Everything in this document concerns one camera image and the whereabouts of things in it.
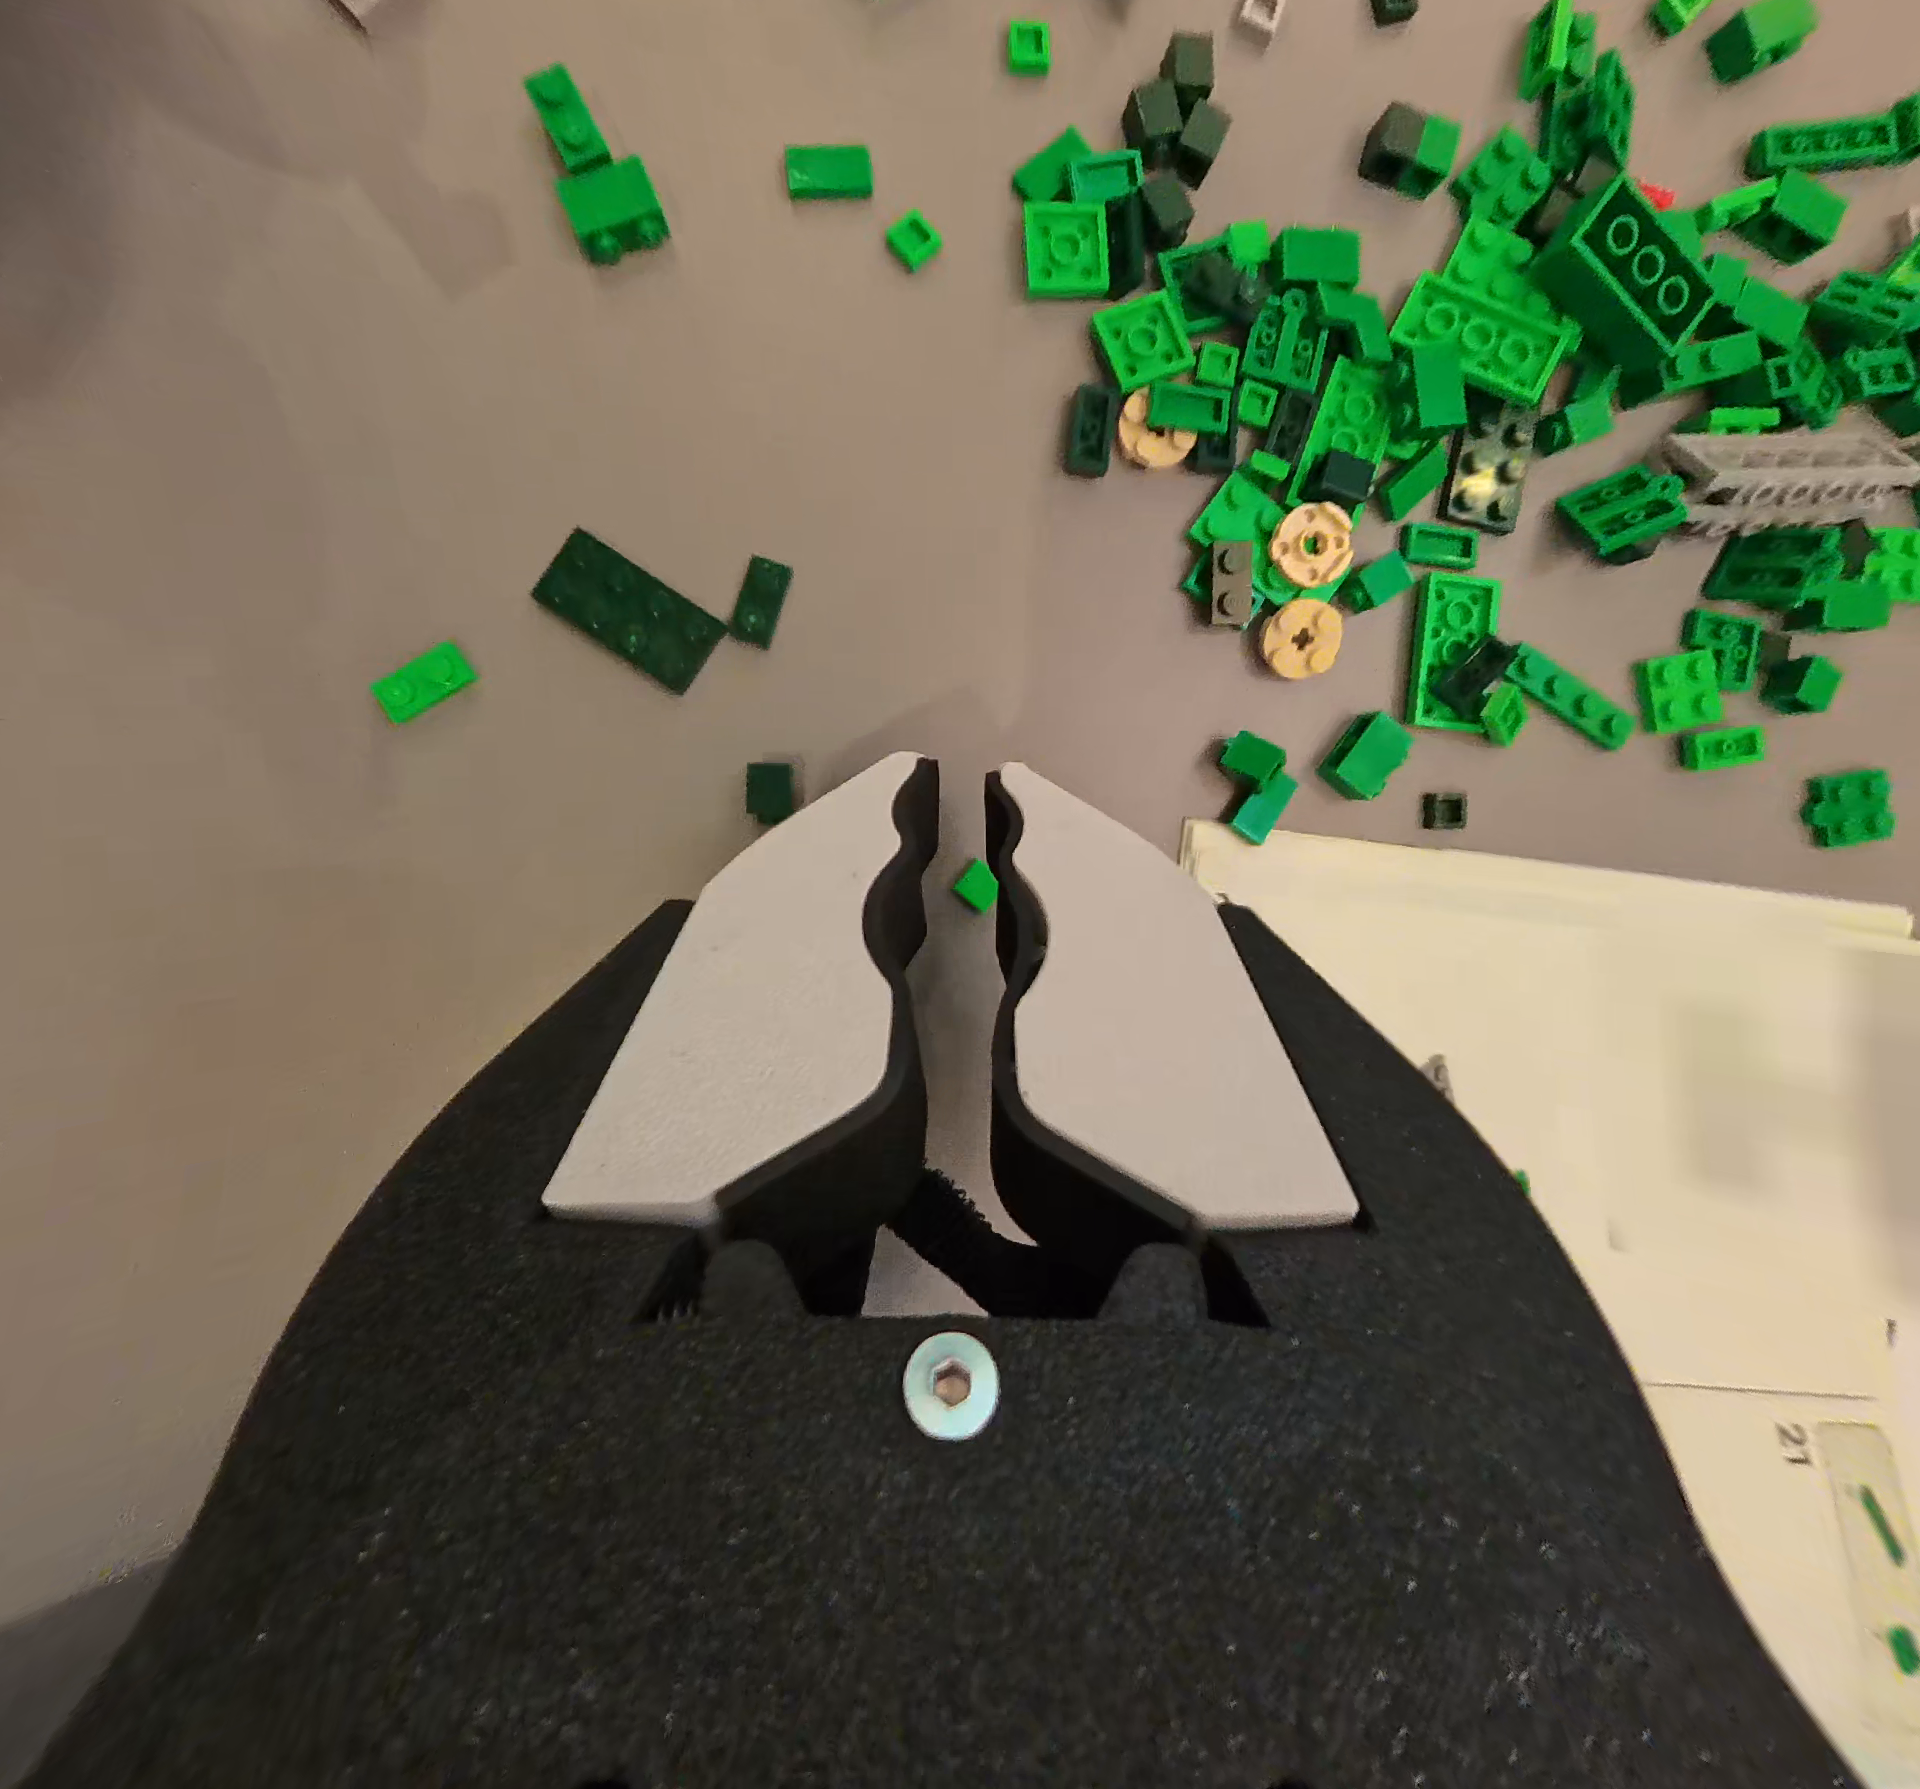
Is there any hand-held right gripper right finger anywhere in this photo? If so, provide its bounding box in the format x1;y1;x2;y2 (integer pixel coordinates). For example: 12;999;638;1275
982;760;1364;1316

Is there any grey desk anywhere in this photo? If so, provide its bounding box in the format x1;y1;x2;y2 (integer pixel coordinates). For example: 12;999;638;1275
0;0;1920;1640

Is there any tan round plate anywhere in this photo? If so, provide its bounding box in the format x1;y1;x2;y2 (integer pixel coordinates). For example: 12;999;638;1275
1117;385;1199;471
1269;503;1356;589
1258;598;1344;683

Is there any pile of green bricks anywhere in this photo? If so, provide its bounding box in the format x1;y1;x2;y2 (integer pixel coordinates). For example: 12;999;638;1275
1008;0;1920;854

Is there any pale instruction booklet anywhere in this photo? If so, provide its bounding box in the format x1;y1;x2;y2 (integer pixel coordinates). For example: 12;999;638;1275
1175;813;1920;1789

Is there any dark green wide plate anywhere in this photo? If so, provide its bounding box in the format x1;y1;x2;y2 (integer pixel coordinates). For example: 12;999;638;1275
531;527;731;696

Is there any green slim brick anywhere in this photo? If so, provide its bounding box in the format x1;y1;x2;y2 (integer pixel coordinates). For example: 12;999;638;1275
521;62;615;173

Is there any bright green narrow plate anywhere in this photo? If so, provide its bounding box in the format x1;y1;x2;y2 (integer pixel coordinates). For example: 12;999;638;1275
371;640;480;728

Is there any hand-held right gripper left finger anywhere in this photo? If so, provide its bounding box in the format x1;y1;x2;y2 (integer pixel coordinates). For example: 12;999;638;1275
540;750;942;1316

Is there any green two-stud brick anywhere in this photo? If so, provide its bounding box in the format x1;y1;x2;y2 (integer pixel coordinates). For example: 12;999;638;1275
551;155;672;270

